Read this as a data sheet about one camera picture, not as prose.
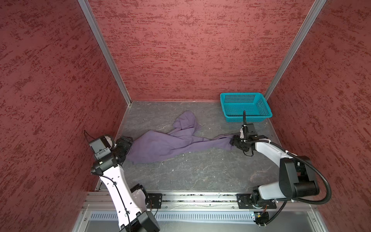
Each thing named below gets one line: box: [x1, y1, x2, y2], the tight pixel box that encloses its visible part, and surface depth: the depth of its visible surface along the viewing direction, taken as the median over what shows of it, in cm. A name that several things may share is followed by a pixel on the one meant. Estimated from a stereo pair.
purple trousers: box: [125, 110, 233, 163], surface depth 94 cm
